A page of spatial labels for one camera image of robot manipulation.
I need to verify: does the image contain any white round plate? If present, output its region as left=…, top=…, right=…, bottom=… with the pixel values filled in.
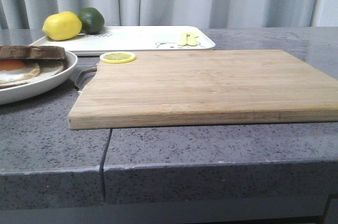
left=1, top=51, right=78, bottom=105

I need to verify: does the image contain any white bread slice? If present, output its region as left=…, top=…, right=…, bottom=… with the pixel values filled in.
left=1, top=45, right=65, bottom=60

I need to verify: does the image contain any white rectangular tray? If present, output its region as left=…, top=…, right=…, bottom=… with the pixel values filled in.
left=32, top=26, right=215, bottom=57

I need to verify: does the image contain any wooden cutting board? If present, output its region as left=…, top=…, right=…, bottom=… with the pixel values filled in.
left=68, top=50, right=337, bottom=129

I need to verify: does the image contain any yellow plastic fork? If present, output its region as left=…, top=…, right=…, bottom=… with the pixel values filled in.
left=177, top=31, right=189, bottom=46

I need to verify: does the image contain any yellow plastic knife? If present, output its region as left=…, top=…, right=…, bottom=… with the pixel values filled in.
left=186, top=33, right=199, bottom=46

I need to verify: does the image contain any lemon slice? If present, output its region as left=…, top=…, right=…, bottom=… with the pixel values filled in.
left=100, top=51, right=136, bottom=64

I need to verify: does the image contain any green lime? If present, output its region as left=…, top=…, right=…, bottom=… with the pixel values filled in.
left=79, top=7, right=105, bottom=34

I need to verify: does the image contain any yellow lemon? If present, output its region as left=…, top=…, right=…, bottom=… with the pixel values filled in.
left=42, top=11, right=82, bottom=41

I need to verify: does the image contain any fried egg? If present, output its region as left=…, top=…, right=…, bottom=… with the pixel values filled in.
left=1, top=59, right=40, bottom=84

